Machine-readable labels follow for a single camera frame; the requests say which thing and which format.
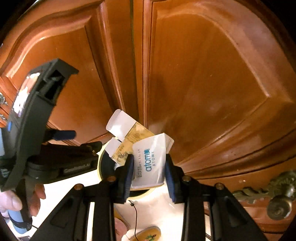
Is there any white atomy box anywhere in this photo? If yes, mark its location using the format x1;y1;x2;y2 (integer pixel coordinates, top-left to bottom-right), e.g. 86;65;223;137
131;133;174;190

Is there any yellow embroidered slipper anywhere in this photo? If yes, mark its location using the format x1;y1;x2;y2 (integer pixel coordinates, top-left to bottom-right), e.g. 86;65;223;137
129;226;161;241

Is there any round trash bin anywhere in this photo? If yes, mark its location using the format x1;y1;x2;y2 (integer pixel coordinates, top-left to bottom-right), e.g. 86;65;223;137
97;148;151;197

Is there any brass cabinet handle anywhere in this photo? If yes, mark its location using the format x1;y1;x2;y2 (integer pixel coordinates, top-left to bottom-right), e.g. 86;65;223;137
233;170;295;220

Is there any person's left hand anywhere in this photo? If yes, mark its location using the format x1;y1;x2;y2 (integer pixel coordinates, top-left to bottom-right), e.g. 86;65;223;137
0;184;46;218

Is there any wooden cabinet door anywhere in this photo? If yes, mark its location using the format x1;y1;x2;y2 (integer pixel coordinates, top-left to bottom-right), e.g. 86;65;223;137
1;1;295;194

